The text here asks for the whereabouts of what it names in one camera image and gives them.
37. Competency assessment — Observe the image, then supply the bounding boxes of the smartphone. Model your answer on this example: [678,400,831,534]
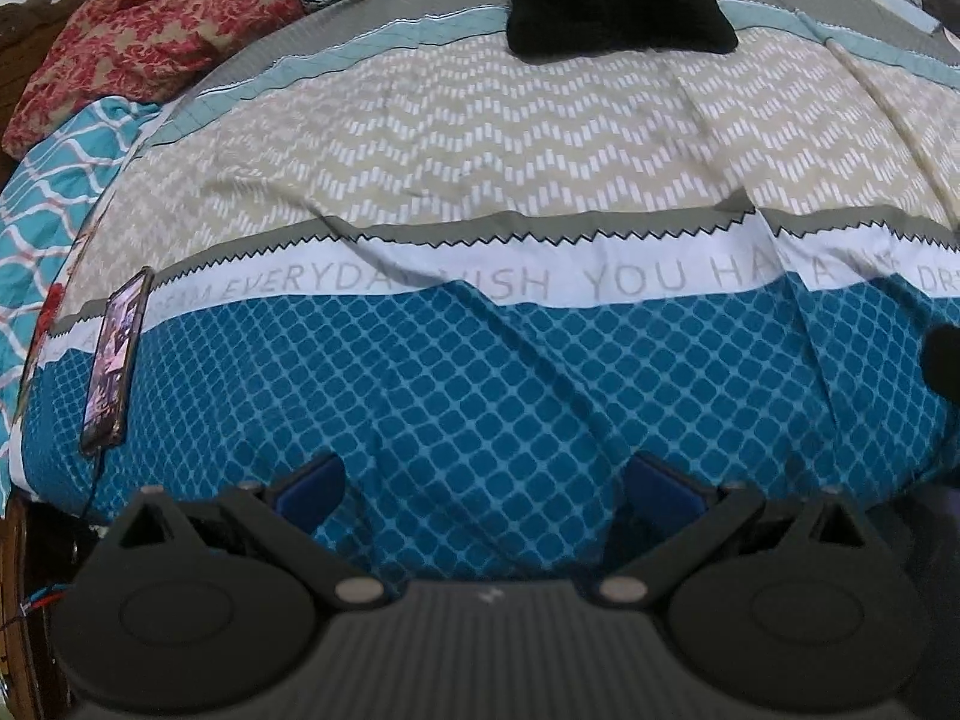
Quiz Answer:
[79,267,155,458]

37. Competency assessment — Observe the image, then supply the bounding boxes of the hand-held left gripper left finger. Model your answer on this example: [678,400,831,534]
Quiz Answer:
[112,452,392,610]

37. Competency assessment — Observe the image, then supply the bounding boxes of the black pants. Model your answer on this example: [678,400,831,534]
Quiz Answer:
[505,0,741,62]

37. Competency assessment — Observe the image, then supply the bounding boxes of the red floral patchwork blanket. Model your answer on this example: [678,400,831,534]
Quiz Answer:
[3,0,925,160]

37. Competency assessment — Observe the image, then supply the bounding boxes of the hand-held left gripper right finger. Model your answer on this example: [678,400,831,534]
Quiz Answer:
[600,452,872,610]

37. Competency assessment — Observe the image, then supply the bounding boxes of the patterned teal beige bed sheet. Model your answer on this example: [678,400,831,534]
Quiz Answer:
[16,0,960,587]

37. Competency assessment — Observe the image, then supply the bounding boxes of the teal white patterned pillow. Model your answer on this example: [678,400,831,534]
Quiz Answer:
[0,96,170,497]

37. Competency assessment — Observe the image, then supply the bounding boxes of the black phone cable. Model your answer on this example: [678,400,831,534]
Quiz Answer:
[75,447,110,527]

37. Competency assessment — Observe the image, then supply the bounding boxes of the red and blue wires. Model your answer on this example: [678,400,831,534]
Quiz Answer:
[13,583,70,620]

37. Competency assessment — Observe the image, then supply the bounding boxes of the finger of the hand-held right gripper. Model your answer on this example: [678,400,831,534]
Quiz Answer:
[922,325,960,392]

